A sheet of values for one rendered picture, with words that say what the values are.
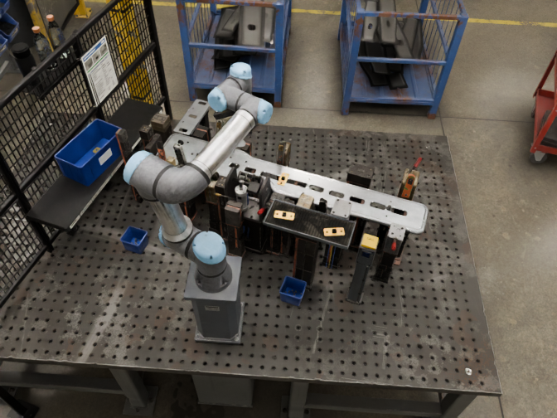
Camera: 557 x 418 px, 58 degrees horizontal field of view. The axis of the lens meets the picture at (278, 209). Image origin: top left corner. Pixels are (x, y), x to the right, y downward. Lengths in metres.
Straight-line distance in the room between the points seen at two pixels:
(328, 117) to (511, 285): 1.97
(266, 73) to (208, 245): 2.90
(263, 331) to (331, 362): 0.33
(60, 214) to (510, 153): 3.42
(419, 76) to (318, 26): 1.34
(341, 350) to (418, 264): 0.62
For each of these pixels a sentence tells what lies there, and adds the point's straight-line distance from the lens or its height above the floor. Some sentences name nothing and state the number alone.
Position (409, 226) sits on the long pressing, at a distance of 2.40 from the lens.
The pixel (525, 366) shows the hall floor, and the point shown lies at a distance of 3.41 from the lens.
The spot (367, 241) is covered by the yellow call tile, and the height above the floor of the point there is 1.16.
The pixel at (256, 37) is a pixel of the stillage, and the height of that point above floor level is 0.50.
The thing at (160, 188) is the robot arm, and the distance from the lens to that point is 1.53.
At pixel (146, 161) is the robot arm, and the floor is 1.74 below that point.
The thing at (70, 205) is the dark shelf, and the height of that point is 1.03.
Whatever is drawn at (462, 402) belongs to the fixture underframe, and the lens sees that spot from 2.68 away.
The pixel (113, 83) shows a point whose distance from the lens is 2.86.
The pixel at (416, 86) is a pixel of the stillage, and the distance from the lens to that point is 4.61.
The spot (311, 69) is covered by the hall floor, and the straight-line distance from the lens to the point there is 4.92.
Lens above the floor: 2.84
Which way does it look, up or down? 51 degrees down
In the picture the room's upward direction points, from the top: 2 degrees clockwise
